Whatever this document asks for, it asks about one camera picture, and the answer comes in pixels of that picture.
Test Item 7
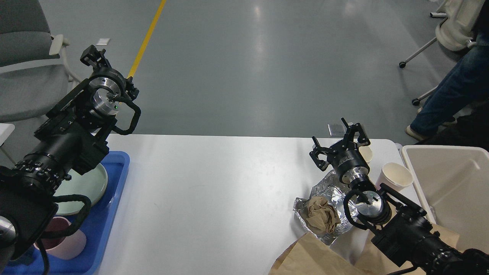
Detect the crumpled aluminium foil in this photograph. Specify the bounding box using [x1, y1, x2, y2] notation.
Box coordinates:
[293, 170, 353, 246]

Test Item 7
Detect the pink mug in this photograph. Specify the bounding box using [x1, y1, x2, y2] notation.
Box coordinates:
[41, 217, 87, 260]

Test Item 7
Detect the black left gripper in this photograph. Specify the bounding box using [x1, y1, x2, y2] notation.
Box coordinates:
[80, 45, 139, 101]

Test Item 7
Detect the white paper cup behind gripper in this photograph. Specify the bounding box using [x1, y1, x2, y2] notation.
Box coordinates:
[358, 146, 373, 163]

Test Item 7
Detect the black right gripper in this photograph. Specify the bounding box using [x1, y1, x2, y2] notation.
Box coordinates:
[309, 117, 370, 188]

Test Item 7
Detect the grey floor plate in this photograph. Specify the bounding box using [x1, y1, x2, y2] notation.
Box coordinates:
[328, 123, 367, 139]

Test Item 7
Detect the person in grey sweater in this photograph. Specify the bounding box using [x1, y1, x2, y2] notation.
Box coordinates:
[405, 0, 489, 141]

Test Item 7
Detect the blue plastic tray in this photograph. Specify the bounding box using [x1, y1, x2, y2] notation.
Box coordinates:
[48, 151, 130, 275]

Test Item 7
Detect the beige plastic bin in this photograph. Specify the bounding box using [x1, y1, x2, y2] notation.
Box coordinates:
[401, 146, 489, 253]

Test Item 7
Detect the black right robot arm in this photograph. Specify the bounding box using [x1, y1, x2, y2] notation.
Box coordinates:
[310, 118, 489, 275]

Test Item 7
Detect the crumpled brown paper ball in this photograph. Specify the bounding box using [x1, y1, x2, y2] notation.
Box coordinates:
[305, 196, 340, 235]

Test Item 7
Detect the white side table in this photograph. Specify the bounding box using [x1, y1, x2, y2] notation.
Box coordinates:
[0, 123, 15, 164]

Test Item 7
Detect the grey office chair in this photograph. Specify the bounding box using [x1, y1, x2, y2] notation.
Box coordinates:
[0, 0, 81, 123]

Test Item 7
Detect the brown paper bag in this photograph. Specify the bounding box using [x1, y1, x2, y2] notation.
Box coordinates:
[268, 224, 460, 275]

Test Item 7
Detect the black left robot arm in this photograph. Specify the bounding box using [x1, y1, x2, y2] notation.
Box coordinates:
[0, 45, 141, 275]

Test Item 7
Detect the green plate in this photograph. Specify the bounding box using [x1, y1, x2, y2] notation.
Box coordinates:
[55, 164, 108, 216]

